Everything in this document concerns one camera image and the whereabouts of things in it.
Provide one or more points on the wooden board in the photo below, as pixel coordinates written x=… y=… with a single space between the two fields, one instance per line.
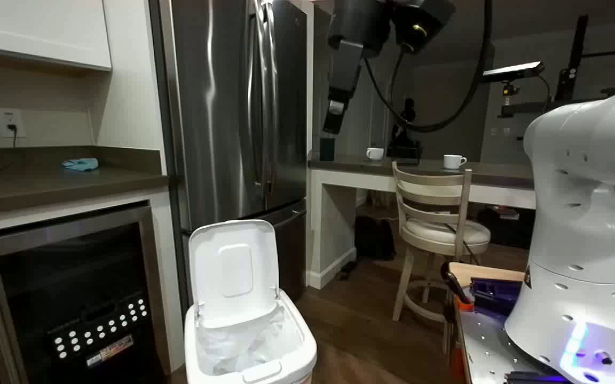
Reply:
x=486 y=271

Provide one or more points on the black bag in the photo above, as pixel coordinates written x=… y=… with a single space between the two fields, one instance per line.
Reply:
x=375 y=237

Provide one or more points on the white plastic trash can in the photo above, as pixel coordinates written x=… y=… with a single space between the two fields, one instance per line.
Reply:
x=299 y=356

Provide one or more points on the stainless steel refrigerator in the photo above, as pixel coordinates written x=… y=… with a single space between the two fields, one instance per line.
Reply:
x=235 y=120

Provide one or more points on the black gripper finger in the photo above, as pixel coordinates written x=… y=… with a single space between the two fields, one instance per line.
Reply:
x=333 y=118

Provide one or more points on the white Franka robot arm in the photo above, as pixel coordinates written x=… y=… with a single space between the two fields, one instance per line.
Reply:
x=585 y=214

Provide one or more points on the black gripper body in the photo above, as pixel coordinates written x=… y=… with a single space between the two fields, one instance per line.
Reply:
x=347 y=67

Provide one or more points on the clear trash bag liner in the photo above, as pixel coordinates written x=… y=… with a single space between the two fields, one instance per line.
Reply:
x=251 y=344

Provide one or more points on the purple box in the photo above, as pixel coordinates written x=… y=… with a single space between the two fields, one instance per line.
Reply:
x=496 y=293

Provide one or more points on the white upper cabinet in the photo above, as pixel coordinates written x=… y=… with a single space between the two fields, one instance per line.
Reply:
x=37 y=29

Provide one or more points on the wooden bar stool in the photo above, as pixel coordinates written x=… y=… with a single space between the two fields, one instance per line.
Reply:
x=432 y=231

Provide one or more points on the white plastic bag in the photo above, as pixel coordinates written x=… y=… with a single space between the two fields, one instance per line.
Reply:
x=233 y=274

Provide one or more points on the bar camera on stand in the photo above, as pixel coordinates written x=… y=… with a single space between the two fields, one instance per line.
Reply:
x=513 y=71

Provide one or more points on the black glass-door wine cooler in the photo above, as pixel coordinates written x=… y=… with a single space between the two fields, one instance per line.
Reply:
x=72 y=299

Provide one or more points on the small white cup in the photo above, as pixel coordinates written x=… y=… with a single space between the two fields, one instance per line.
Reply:
x=375 y=154

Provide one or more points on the blue cloth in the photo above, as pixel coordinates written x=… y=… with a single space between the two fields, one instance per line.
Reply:
x=80 y=165

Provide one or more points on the black desk appliance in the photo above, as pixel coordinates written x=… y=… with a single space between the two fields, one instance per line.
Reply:
x=402 y=142

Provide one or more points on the white desk counter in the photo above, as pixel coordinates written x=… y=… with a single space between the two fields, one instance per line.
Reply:
x=335 y=184

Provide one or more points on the black tripod stand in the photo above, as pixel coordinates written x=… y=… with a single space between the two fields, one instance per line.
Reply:
x=571 y=65

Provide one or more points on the metal robot cart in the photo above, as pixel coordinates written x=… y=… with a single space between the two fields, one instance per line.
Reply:
x=486 y=348

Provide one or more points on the white wall outlet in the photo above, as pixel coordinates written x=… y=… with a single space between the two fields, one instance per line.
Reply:
x=8 y=120

